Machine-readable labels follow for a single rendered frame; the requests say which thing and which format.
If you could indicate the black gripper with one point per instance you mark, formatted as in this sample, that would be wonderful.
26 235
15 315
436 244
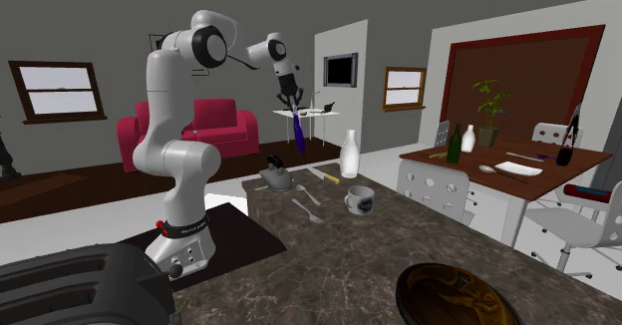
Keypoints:
286 83

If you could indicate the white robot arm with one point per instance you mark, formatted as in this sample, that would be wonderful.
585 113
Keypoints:
165 120

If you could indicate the small white side table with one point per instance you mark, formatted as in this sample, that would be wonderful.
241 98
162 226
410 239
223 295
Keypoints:
311 114

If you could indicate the purple tall vase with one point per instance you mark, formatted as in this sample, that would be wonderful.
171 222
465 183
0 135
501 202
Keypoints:
299 134

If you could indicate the red sofa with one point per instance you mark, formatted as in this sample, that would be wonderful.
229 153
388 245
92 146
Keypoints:
221 129

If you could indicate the white ceramic bottle vase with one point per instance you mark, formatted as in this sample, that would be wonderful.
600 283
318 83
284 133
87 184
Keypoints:
349 156

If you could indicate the silver spoon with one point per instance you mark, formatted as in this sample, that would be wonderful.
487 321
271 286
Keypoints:
308 194

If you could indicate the small brown framed window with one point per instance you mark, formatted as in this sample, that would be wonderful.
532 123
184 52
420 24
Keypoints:
403 88

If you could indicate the silver fork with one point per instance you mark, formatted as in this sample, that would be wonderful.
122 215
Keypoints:
306 210

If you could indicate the white mug with dark print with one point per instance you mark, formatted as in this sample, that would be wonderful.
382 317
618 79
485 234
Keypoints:
362 201

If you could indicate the dark robot stand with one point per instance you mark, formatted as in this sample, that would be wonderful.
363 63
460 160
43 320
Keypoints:
243 239

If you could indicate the white perforated back chair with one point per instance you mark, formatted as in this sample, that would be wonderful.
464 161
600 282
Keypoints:
549 132
435 188

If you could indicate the brown dining table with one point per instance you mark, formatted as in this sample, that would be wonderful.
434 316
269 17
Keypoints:
491 178

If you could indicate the wide brown framed window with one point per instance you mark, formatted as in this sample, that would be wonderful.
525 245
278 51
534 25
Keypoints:
58 90

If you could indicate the dark brown wooden bowl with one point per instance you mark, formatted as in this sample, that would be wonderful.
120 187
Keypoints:
452 299

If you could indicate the black toaster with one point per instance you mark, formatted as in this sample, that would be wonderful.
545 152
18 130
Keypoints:
73 290

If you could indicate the white swivel chair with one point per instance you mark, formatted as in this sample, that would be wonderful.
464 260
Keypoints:
578 227

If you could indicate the black wall screen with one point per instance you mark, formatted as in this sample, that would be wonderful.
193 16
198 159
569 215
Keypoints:
340 70

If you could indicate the red framed brown wall board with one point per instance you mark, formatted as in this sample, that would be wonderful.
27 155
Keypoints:
529 81

